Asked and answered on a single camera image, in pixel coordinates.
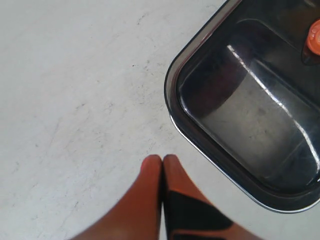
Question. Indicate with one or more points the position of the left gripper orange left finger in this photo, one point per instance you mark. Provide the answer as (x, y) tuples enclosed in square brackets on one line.
[(137, 215)]

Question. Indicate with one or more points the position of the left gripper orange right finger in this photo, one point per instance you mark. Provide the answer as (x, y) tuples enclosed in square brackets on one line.
[(189, 215)]

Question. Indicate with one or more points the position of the dark lid with orange seal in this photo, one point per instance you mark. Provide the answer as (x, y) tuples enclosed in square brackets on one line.
[(245, 92)]

